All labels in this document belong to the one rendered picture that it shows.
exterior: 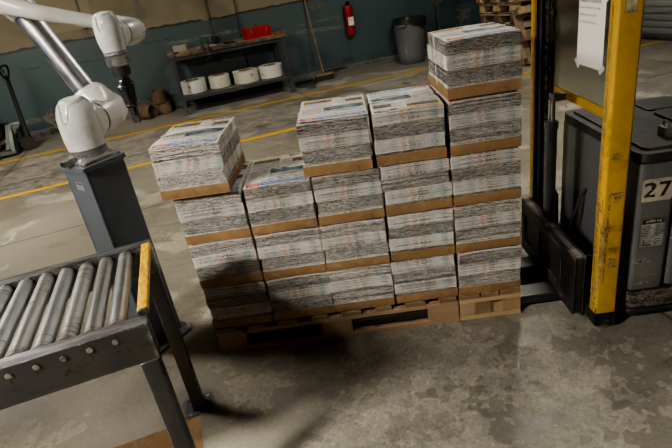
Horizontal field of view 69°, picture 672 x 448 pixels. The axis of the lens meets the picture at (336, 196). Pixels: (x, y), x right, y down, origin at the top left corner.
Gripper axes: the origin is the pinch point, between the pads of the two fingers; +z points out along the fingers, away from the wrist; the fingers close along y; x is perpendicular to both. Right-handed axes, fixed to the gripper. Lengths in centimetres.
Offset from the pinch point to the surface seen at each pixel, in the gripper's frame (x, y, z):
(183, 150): -23.3, -21.5, 12.8
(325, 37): -74, 687, 50
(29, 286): 24, -68, 38
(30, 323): 10, -91, 37
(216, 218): -28, -19, 45
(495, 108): -147, -18, 16
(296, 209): -62, -18, 47
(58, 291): 9, -76, 37
